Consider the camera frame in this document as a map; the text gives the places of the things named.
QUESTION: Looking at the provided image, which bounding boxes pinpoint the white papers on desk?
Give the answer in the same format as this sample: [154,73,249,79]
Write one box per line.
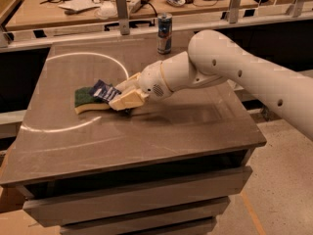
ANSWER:
[59,0,101,13]

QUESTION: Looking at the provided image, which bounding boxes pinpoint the grey drawer cabinet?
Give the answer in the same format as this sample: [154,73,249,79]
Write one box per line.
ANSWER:
[1,35,265,235]

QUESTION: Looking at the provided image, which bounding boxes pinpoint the blue rxbar blueberry wrapper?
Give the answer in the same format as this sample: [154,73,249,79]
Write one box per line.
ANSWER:
[89,79,120,103]

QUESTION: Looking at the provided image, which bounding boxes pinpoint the bottom grey drawer front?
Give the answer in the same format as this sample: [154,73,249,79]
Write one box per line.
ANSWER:
[122,217,216,235]

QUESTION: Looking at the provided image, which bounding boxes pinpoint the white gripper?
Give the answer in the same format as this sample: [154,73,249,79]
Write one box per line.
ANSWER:
[109,61,172,111]

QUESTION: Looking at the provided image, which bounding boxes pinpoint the top grey drawer front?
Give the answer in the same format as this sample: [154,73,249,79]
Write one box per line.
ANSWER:
[23,166,252,227]

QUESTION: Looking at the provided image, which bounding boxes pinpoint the wooden background desk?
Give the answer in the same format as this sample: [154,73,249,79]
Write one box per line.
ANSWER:
[4,0,262,32]

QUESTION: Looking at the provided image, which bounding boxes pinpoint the blue energy drink can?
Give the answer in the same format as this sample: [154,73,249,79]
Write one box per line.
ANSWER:
[157,13,172,54]

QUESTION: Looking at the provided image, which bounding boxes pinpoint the grey drawer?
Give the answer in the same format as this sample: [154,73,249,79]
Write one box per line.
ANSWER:
[61,197,230,235]
[23,166,252,227]
[122,217,216,235]

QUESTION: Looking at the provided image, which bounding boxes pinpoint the green and yellow sponge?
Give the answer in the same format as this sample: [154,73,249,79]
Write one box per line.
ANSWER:
[74,87,110,115]

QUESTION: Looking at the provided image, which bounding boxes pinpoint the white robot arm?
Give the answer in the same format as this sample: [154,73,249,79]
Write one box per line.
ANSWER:
[110,30,313,139]

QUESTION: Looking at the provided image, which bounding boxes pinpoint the aluminium frame rail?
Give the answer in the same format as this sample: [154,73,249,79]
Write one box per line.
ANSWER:
[0,2,313,53]

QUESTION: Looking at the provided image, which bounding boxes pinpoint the middle grey drawer front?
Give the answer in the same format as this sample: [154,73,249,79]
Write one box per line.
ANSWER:
[61,197,230,235]

